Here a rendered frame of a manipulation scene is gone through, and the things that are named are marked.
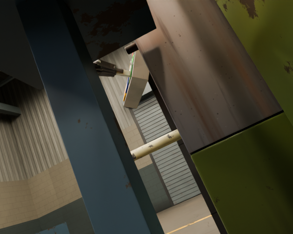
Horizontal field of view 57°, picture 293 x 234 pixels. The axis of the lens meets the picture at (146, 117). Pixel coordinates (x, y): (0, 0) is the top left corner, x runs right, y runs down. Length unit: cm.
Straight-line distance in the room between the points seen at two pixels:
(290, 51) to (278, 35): 3
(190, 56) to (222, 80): 9
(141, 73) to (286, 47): 91
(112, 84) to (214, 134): 955
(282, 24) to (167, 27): 29
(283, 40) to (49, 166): 1064
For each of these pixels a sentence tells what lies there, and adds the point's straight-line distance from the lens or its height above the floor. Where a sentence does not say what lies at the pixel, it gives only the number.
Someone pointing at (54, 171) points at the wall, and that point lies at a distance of 1080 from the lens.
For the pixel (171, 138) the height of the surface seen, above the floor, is 61.
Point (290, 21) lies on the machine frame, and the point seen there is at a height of 55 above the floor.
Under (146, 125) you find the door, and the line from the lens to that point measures 923.
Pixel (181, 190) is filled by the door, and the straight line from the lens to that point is 890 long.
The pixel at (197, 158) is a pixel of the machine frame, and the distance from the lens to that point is 57.
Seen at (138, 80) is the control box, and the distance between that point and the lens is 130.
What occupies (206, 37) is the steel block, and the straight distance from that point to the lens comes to 64.
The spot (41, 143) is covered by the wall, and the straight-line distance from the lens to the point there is 1122.
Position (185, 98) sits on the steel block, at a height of 58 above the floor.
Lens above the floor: 42
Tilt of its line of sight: 16 degrees up
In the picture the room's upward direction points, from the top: 24 degrees counter-clockwise
